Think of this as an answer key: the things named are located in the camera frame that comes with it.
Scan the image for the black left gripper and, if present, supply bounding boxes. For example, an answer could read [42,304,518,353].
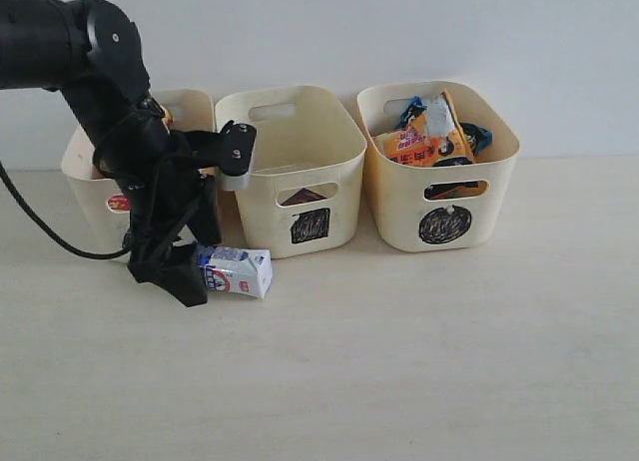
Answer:
[94,110,223,307]

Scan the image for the blue white milk carton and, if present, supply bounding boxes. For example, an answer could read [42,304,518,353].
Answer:
[196,245,274,299]

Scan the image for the yellow Lays chips can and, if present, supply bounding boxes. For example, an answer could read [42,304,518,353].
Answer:
[107,106,174,213]

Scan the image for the purple chocolate box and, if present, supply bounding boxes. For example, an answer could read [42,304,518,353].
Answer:
[281,188,326,207]

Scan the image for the orange noodle bag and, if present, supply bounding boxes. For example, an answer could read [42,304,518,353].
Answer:
[373,90,478,169]

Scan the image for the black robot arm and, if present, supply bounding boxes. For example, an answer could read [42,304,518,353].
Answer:
[1,0,221,307]

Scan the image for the cream bin triangle mark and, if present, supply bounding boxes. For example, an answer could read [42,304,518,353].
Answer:
[61,89,216,252]

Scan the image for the cream bin checker mark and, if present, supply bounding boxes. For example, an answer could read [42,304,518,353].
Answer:
[214,84,369,259]

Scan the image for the cream bin circle mark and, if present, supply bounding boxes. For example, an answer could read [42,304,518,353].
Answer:
[356,80,520,253]

